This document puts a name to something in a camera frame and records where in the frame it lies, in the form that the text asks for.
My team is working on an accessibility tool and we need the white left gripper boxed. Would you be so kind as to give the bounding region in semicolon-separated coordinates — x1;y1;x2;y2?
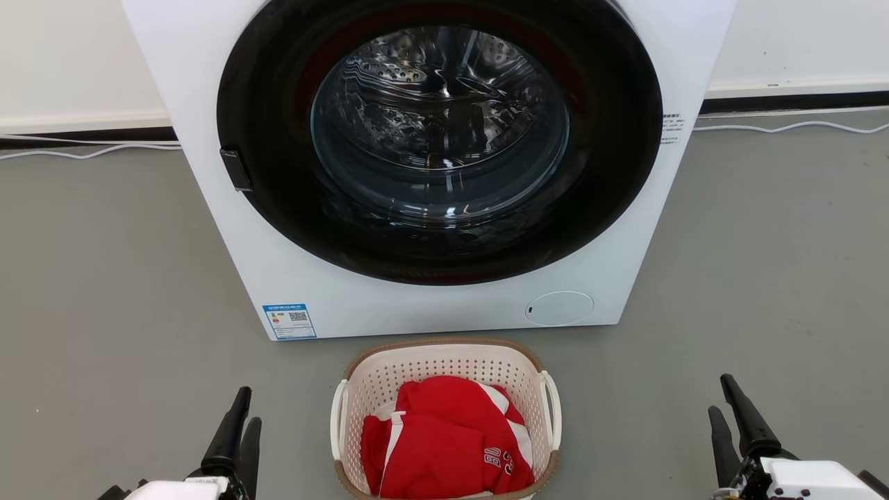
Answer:
124;387;263;500

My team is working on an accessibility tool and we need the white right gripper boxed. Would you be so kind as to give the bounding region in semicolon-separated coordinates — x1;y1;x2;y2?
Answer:
708;374;884;500

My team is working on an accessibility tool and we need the white plastic laundry basket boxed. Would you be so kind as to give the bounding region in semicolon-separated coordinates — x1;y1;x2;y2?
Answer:
330;338;563;500

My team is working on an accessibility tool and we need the blue energy label sticker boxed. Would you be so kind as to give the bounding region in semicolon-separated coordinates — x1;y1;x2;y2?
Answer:
262;303;318;340

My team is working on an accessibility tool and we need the red and white jersey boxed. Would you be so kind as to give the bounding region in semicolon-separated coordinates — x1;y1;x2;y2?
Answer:
360;376;536;499

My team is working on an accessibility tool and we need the round white filter cover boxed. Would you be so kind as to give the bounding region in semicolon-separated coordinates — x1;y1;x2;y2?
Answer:
524;290;595;328

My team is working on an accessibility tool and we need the white front-load washing machine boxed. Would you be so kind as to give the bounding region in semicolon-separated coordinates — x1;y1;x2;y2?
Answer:
121;0;738;342

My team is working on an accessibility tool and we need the black round washer door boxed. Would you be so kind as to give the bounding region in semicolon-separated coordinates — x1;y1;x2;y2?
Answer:
217;0;665;286

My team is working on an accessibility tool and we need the small printed text sticker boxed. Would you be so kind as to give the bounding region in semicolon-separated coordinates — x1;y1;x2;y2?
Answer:
659;112;686;146

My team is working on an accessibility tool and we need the steel washer drum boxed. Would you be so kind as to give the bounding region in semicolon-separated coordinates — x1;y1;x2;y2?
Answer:
311;26;571;209

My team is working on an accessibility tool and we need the black washer door handle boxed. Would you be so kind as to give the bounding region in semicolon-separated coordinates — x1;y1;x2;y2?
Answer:
219;148;253;192

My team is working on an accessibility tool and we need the white floor cable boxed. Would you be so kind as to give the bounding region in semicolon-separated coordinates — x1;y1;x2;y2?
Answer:
0;142;183;161
692;121;889;135

